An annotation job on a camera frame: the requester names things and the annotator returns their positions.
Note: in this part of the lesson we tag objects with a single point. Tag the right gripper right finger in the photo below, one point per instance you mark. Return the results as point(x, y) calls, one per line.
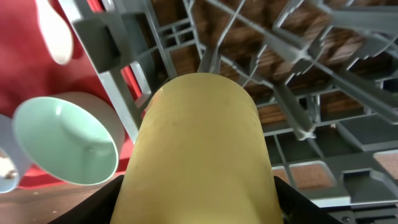
point(297, 209)

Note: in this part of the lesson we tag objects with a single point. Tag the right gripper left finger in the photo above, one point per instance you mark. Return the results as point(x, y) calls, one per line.
point(96, 209)

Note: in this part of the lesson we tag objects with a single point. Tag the mint green bowl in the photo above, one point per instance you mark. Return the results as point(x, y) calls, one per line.
point(74, 136)

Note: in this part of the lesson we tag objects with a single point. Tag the yellow plastic cup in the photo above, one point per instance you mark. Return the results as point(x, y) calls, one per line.
point(200, 157)

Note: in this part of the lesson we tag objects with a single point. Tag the blue bowl with food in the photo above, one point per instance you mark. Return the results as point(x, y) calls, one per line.
point(14, 161)

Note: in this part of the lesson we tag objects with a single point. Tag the grey dishwasher rack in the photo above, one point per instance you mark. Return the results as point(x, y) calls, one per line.
point(323, 75)

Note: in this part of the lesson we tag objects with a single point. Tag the red plastic tray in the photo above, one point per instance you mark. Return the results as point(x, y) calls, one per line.
point(31, 56)

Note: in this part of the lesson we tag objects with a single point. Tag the white plastic spoon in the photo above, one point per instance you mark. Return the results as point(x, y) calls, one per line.
point(55, 31)

